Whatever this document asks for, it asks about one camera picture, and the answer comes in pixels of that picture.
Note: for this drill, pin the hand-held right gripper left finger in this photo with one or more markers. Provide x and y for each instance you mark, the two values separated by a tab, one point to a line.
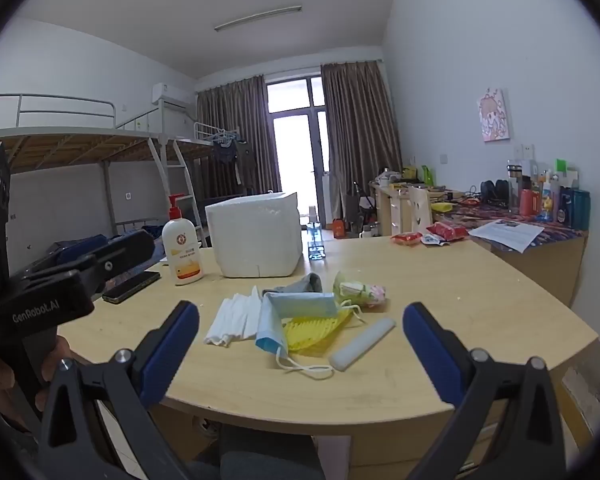
172	345

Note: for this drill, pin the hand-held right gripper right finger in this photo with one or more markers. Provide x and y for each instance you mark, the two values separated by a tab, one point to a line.
430	345

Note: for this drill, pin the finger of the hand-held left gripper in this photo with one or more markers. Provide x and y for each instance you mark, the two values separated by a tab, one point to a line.
65	257
130	252

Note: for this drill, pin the white face mask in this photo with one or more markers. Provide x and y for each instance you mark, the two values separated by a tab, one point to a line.
230	317

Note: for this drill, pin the white foam tube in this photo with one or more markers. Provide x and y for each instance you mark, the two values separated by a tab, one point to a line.
360	345

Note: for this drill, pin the floral tissue packet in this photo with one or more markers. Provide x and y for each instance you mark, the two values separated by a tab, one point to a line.
360	292

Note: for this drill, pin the blue face mask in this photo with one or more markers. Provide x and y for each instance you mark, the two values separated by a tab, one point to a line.
270	325

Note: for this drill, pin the yellow foam fruit net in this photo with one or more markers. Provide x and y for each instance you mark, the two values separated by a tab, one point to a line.
310	332

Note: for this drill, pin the white foam box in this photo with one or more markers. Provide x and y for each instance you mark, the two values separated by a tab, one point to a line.
255	235

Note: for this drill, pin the grey sock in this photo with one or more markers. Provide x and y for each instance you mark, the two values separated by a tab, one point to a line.
300	285

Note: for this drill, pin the person's left hand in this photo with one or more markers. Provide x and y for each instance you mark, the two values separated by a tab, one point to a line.
57	360

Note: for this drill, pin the black phone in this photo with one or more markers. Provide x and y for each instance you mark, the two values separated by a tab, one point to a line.
130	287

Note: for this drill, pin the lotion bottle with red pump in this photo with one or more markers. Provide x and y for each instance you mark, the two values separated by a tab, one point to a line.
182	255

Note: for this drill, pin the grey bunk bed ladder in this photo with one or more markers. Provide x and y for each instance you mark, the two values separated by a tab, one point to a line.
177	165

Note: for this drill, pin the white snack packet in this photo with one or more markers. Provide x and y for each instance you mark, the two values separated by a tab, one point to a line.
432	241

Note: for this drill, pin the small red snack packet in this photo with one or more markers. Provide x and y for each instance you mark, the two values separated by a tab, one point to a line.
406	238

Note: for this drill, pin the large red snack packet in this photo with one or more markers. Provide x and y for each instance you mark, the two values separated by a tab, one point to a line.
447	231

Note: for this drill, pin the grey metal bunk bed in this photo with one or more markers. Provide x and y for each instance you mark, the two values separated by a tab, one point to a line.
55	137
205	135

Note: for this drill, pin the desk with patterned cover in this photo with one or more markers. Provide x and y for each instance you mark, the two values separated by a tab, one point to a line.
540	270

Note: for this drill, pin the printed paper sheet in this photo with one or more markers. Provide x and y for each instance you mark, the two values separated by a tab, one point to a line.
507	232

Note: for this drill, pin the wooden chair with smiley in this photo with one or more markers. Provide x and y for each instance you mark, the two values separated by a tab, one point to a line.
420	207

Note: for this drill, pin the yellow object on desk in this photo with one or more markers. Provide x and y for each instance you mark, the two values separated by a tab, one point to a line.
441	207

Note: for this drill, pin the wooden desk with drawers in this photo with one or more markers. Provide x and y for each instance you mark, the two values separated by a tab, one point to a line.
397	210

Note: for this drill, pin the hanging dark clothes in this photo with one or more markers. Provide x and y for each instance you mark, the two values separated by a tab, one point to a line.
227	152

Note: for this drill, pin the orange jug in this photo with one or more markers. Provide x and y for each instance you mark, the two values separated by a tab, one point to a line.
339	230

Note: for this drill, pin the blue spray bottle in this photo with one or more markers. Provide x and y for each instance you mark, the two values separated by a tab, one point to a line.
316	250

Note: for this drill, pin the white air conditioner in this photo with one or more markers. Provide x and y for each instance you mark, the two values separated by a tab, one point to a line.
170	94

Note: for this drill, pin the black headphones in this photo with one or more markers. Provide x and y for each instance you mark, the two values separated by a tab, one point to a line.
495	191

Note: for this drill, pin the green bottle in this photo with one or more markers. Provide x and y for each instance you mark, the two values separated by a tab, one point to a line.
426	176

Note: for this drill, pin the brown curtain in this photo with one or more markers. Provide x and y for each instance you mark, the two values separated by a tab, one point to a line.
360	120
235	120

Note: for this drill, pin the row of toiletry bottles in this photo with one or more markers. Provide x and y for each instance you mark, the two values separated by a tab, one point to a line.
565	207

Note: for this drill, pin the glass balcony door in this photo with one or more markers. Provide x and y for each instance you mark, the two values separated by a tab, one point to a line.
300	150

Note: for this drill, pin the ceiling tube light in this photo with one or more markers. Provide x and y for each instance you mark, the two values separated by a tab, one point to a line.
257	18

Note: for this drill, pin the white wall socket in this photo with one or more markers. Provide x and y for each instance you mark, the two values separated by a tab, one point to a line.
528	150

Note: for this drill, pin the pink cartoon wall poster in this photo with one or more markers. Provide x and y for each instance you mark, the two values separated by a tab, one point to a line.
494	115

